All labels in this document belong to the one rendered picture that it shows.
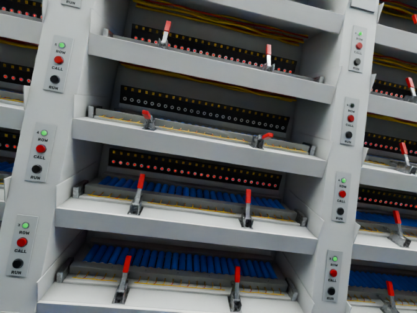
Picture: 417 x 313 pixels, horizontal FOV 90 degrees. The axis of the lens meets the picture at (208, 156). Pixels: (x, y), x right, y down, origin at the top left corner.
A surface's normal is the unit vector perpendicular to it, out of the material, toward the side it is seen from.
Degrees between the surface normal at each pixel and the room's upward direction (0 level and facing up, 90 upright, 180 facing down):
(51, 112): 90
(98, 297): 16
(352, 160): 90
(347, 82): 90
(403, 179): 106
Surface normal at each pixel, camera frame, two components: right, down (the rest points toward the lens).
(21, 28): 0.08, 0.24
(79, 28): 0.13, -0.04
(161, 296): 0.18, -0.96
